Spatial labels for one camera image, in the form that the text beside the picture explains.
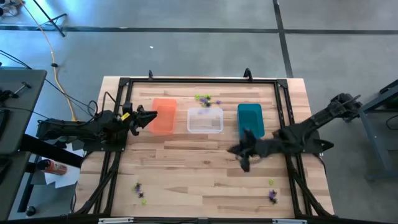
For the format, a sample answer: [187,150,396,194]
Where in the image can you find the black clamp tool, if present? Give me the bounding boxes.
[0,81,32,102]

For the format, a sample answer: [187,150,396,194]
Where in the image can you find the clear plastic bin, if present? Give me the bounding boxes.
[187,107,224,134]

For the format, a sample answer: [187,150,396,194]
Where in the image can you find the silver metal bracket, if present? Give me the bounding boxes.
[272,218,308,224]
[98,217,135,224]

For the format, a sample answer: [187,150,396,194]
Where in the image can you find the orange spray can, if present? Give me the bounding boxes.
[36,159,68,176]

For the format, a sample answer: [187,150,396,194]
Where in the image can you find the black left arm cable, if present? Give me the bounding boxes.
[86,91,125,119]

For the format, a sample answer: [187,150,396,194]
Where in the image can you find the black aluminium table frame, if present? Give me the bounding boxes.
[73,77,335,224]

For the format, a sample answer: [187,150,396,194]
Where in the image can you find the grey metal table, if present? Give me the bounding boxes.
[357,79,398,182]

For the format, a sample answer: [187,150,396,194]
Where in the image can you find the teal plastic bin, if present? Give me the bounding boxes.
[237,103,266,139]

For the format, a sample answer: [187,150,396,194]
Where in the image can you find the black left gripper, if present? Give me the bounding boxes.
[120,101,158,136]

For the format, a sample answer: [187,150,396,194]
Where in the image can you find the yellow floor cable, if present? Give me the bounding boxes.
[17,0,78,122]

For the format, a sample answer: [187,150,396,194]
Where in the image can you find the orange plastic bin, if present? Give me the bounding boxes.
[148,98,178,136]

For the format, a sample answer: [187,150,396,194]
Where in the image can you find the white paper sheets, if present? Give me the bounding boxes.
[43,141,85,189]

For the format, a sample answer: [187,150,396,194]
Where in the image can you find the black metal beam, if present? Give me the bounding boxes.
[17,133,85,214]

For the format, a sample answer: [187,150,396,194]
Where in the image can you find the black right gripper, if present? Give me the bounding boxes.
[228,129,267,173]

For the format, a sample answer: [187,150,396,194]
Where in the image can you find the grey side table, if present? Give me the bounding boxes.
[0,68,48,220]

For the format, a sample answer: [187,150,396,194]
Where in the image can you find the black tripod stand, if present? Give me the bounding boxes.
[32,0,68,38]

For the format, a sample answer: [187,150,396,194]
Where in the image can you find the black floor cable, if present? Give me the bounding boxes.
[0,49,97,121]

